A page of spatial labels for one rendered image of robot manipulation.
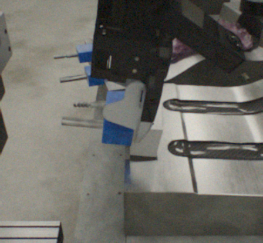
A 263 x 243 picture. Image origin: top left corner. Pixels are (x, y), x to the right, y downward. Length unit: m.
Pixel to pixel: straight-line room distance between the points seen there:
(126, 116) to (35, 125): 1.68
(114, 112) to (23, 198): 1.31
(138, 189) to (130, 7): 0.22
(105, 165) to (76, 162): 1.18
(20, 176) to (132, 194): 1.36
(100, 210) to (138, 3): 0.31
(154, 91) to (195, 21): 0.08
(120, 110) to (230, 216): 0.21
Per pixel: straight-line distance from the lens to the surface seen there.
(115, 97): 0.58
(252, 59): 0.81
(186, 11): 0.37
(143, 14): 0.37
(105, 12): 0.38
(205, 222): 0.50
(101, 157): 0.62
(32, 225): 1.28
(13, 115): 2.19
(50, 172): 1.77
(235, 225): 0.52
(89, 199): 0.56
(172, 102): 0.61
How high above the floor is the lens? 1.22
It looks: 36 degrees down
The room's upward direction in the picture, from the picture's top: straight up
